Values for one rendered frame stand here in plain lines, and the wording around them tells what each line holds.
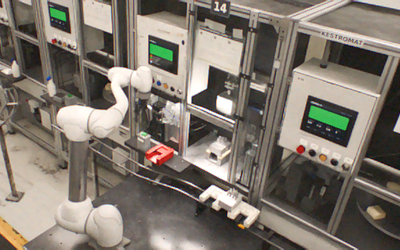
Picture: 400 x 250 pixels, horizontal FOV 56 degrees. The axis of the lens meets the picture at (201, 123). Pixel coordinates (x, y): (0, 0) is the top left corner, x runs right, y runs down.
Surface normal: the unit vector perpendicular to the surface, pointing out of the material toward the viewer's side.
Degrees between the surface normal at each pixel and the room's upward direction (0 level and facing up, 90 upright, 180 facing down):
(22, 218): 0
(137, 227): 0
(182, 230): 0
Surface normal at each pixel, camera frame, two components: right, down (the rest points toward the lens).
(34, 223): 0.08, -0.86
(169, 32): -0.60, 0.37
